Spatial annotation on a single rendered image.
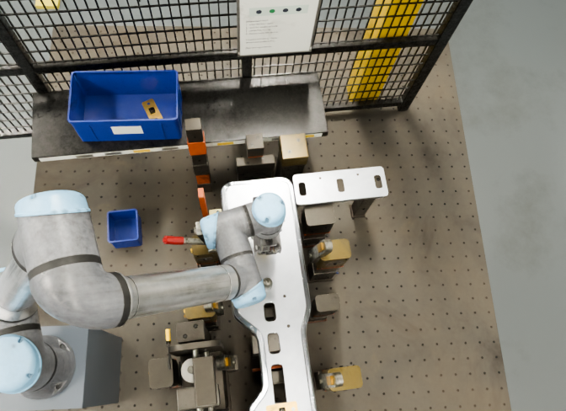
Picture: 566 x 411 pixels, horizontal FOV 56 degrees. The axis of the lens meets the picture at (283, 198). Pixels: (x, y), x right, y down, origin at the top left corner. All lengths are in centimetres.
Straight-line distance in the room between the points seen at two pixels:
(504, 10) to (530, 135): 82
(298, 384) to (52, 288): 82
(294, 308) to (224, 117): 62
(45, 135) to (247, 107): 61
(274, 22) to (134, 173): 80
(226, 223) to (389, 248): 90
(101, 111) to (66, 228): 86
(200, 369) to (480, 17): 276
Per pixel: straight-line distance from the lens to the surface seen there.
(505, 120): 320
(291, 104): 172
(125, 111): 173
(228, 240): 116
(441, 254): 200
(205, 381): 134
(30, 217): 95
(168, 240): 143
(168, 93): 174
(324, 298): 157
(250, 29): 156
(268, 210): 116
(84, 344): 148
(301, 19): 156
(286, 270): 156
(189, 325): 142
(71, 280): 90
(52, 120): 178
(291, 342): 153
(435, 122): 219
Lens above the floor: 252
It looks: 70 degrees down
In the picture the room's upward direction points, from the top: 12 degrees clockwise
